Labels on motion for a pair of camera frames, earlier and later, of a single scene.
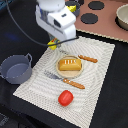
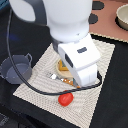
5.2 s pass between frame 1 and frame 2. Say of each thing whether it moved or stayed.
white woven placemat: stayed
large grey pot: stayed
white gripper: moved
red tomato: stayed
